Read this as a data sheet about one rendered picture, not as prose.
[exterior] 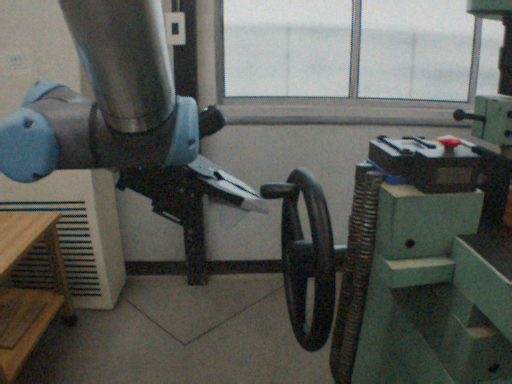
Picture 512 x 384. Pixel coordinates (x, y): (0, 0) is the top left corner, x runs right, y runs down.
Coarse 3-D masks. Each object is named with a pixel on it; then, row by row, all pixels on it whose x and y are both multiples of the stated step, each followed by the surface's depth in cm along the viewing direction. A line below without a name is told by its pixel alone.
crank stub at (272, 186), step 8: (264, 184) 61; (272, 184) 61; (280, 184) 61; (288, 184) 61; (296, 184) 61; (264, 192) 60; (272, 192) 60; (280, 192) 60; (288, 192) 61; (296, 192) 61
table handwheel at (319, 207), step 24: (312, 192) 56; (288, 216) 75; (312, 216) 54; (288, 240) 77; (312, 240) 53; (288, 264) 65; (312, 264) 63; (336, 264) 64; (288, 288) 75; (288, 312) 73; (312, 336) 55
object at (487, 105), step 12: (480, 96) 62; (492, 96) 61; (504, 96) 62; (480, 108) 62; (492, 108) 59; (504, 108) 57; (492, 120) 59; (504, 120) 57; (480, 132) 62; (492, 132) 59; (504, 132) 58; (504, 144) 59
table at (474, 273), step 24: (480, 216) 58; (456, 240) 52; (480, 240) 51; (504, 240) 51; (384, 264) 53; (408, 264) 52; (432, 264) 51; (456, 264) 52; (480, 264) 46; (504, 264) 45; (480, 288) 46; (504, 288) 42; (504, 312) 42
